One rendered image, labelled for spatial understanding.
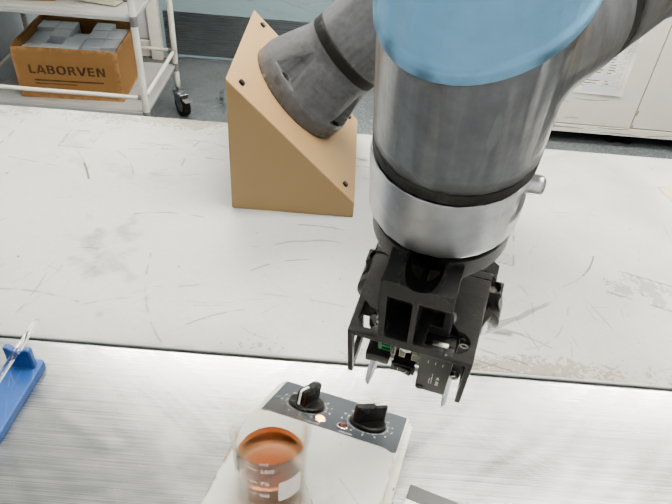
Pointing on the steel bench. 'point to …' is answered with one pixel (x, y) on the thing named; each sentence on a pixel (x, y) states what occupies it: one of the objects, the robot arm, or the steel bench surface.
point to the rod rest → (17, 384)
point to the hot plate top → (325, 472)
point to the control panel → (341, 410)
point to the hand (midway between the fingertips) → (418, 349)
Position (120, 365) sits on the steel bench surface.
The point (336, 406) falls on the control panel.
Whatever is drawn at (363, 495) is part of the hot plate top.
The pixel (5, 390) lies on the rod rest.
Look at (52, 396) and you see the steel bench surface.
